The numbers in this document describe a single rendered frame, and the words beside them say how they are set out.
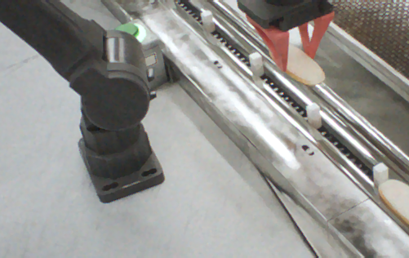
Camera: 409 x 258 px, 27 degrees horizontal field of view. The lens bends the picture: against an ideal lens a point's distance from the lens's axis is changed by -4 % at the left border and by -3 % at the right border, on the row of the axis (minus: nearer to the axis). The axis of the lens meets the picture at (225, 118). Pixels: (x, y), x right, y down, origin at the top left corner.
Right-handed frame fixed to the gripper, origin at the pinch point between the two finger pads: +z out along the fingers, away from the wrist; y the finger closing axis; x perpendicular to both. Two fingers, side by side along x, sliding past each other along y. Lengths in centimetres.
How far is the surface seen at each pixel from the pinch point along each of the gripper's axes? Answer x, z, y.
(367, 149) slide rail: -11.4, 7.9, 2.0
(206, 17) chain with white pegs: 24.7, 6.3, -0.2
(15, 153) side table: 20.0, 11.1, -33.2
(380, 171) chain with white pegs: -17.2, 5.9, -0.3
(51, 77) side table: 33.8, 11.1, -22.8
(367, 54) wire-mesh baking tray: -1.6, 3.0, 9.5
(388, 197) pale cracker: -20.1, 7.0, -1.3
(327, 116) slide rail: -3.2, 7.9, 1.8
